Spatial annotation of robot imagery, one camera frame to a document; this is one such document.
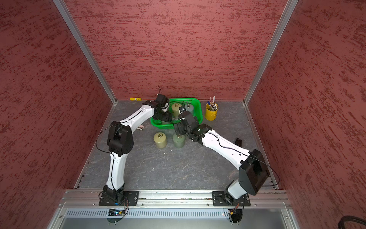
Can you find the green tea canister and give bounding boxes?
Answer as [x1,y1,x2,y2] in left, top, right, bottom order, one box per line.
[173,134,185,148]

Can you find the beige tea canister back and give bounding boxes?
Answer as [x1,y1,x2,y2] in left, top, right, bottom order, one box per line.
[171,103,182,117]

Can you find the beige tea canister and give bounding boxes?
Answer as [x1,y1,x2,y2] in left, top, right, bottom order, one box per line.
[171,103,182,117]
[153,132,167,149]

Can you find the grey-blue tea canister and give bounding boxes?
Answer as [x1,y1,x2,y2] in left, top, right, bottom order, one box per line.
[185,104,194,114]

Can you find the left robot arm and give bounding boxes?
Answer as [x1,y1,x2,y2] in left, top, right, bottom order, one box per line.
[99,97,173,206]

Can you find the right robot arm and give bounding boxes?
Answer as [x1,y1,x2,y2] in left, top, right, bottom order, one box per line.
[173,122,270,206]

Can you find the green plastic basket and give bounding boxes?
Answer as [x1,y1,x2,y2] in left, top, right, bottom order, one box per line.
[150,98,203,130]

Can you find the pink stapler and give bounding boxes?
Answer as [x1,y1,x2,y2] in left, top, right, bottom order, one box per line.
[137,125,144,131]

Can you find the yellow metal pencil bucket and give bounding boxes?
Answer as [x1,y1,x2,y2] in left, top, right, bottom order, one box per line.
[205,101,218,121]

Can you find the black stapler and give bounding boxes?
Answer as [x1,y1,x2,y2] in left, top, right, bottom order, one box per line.
[234,138,242,147]

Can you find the aluminium corner profile left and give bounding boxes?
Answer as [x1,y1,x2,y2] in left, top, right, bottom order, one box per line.
[53,0,118,106]

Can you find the aluminium corner profile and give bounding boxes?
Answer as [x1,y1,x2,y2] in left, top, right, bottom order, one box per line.
[244,0,298,106]
[53,0,118,106]

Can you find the aluminium corner profile right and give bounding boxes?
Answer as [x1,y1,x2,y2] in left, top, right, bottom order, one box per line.
[244,0,298,106]

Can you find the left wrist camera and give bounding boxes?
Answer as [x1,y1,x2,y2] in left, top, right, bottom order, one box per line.
[154,94,170,112]

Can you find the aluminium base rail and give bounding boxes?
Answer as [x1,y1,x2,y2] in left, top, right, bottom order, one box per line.
[49,189,299,229]

